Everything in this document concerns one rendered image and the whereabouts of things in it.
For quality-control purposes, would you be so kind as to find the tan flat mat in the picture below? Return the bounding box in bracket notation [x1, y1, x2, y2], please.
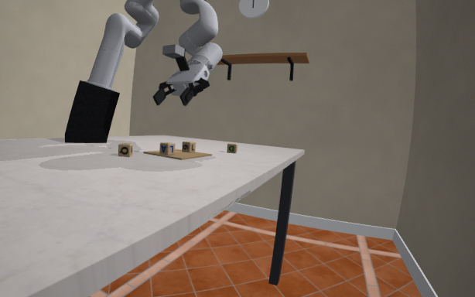
[143, 149, 212, 160]

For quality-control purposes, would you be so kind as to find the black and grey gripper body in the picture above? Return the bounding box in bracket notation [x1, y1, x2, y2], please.
[166, 59, 210, 96]

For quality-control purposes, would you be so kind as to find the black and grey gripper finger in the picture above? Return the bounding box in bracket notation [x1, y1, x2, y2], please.
[180, 78, 210, 106]
[153, 82, 175, 105]

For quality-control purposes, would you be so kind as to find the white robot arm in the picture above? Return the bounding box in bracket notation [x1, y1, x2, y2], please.
[84, 0, 223, 91]

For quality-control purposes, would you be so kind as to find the beige letter block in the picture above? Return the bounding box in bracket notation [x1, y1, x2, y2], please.
[182, 142, 196, 152]
[227, 143, 238, 153]
[159, 142, 175, 155]
[118, 143, 133, 157]

